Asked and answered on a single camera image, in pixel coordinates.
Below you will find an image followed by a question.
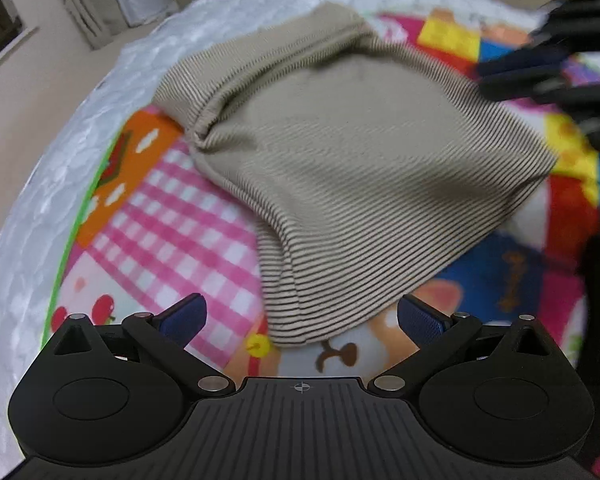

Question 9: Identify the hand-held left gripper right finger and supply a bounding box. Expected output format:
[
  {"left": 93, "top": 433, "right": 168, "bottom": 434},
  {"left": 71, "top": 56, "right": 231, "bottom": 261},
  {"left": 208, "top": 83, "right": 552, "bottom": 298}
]
[{"left": 369, "top": 294, "right": 552, "bottom": 401}]

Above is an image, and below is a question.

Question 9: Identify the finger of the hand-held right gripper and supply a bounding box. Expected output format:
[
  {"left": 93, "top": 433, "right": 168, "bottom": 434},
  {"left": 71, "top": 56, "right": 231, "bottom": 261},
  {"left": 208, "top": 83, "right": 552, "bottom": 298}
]
[
  {"left": 479, "top": 71, "right": 583, "bottom": 105},
  {"left": 476, "top": 44, "right": 573, "bottom": 80}
]

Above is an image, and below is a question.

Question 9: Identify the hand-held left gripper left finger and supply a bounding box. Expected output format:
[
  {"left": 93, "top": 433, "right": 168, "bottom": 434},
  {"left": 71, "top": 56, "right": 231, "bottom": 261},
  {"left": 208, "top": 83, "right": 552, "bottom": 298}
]
[{"left": 54, "top": 292, "right": 237, "bottom": 399}]

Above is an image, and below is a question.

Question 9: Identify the beige ribbed garment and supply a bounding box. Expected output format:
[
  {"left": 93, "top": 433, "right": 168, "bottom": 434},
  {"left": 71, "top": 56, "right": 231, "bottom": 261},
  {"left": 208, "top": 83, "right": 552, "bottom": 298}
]
[{"left": 152, "top": 2, "right": 559, "bottom": 349}]

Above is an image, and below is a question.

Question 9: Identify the colourful printed play mat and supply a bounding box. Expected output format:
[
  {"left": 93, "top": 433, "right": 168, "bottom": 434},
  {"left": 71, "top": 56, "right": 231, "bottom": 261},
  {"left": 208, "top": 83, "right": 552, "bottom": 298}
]
[{"left": 40, "top": 7, "right": 600, "bottom": 382}]

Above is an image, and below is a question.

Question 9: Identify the white quilted bedspread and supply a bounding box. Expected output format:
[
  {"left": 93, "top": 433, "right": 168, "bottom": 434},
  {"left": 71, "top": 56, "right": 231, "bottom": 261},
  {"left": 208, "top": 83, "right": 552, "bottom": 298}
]
[{"left": 0, "top": 0, "right": 546, "bottom": 480}]

